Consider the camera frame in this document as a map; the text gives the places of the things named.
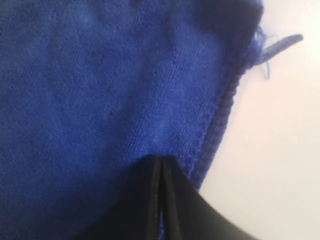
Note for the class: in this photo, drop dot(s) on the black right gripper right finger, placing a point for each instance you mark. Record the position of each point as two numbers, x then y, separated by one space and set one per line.
186 215

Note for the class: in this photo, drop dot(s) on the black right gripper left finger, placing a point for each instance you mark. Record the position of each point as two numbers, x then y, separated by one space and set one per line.
137 213

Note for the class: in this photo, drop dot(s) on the blue microfibre towel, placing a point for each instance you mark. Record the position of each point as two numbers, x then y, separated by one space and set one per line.
90 87

